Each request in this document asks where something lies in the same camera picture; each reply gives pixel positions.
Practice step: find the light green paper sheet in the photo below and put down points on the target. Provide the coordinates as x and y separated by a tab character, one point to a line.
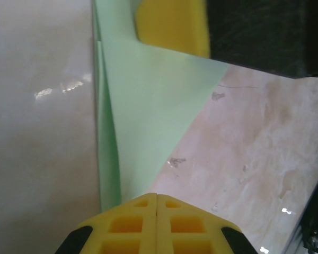
148	105

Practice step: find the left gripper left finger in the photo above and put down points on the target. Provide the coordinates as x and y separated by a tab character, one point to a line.
127	230

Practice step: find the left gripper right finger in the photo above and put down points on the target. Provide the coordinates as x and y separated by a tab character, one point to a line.
188	230

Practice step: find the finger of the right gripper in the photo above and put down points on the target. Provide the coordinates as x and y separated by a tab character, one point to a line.
228	29

